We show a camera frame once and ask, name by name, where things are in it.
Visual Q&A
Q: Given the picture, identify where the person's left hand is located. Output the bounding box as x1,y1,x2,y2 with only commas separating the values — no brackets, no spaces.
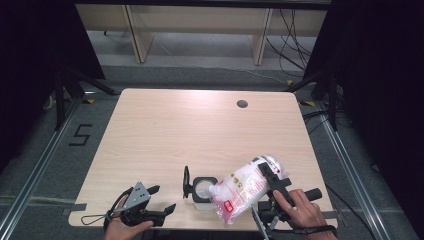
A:
104,195,155,240

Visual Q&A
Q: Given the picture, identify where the black floor cable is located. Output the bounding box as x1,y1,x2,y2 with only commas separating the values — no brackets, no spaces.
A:
325,184,378,240

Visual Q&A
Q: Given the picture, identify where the light wooden shelf unit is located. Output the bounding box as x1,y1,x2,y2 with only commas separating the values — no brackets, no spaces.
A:
73,3,329,66

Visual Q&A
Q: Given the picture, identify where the person's right hand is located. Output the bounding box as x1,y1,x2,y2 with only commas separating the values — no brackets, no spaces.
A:
272,189,331,232

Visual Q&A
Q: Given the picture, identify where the red and white spout pouch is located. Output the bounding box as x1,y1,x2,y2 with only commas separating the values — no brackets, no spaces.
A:
208,153,290,225

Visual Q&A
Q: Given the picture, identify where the black metal stand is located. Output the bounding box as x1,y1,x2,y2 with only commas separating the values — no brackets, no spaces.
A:
286,71,340,132
53,68,118,132

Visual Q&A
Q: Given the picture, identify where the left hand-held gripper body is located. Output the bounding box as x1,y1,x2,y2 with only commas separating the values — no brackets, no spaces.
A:
119,181,167,228

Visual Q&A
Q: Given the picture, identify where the thin grey cord loop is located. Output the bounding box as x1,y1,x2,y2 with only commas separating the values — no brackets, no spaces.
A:
80,213,116,227

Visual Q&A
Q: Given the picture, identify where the clear jar with black lid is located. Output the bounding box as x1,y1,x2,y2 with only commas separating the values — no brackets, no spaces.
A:
182,165,220,211

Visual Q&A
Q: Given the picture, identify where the grey tape strip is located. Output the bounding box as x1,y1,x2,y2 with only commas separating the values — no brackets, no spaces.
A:
62,202,88,216

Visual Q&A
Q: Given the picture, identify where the bundle of black cables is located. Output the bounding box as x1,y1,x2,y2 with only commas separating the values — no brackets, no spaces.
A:
265,8,317,78

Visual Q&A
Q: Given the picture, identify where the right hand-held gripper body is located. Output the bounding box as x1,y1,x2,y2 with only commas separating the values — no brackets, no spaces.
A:
251,179,324,240

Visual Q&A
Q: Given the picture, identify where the black wrist strap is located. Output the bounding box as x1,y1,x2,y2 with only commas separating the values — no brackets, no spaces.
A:
103,186,134,231
293,224,338,237

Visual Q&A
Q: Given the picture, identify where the aluminium floor rail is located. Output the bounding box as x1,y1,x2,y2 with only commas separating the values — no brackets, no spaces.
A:
314,99,392,240
0,96,83,240

